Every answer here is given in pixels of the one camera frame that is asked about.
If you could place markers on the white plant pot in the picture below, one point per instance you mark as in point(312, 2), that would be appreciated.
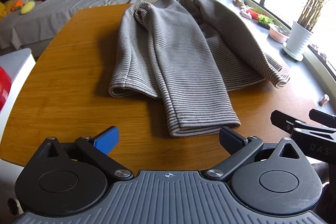
point(298, 39)

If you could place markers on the red glossy object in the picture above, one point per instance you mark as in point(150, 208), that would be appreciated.
point(4, 87)

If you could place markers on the green seedling tray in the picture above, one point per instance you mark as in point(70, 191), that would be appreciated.
point(265, 20)

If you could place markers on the sofa with grey sheet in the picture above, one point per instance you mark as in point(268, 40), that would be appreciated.
point(52, 16)

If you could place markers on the red pot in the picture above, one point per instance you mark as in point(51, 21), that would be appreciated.
point(253, 13)

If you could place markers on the yellow-green plush toy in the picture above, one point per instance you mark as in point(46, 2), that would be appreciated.
point(27, 7)

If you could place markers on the yellow plush toy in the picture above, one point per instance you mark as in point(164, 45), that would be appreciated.
point(2, 10)

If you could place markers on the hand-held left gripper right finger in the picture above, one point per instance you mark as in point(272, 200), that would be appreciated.
point(231, 140)

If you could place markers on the grey striped sweater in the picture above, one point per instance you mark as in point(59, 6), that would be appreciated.
point(178, 56)

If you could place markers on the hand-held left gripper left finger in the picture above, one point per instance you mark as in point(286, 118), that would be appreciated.
point(106, 140)

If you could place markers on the pink bowl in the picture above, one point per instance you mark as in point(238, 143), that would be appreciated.
point(278, 33)

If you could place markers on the orange plush toy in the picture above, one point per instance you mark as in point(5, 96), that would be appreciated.
point(17, 5)

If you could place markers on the white side table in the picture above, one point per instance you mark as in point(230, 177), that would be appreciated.
point(18, 66)

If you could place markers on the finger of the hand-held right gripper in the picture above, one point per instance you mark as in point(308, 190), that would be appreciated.
point(324, 117)
point(283, 120)

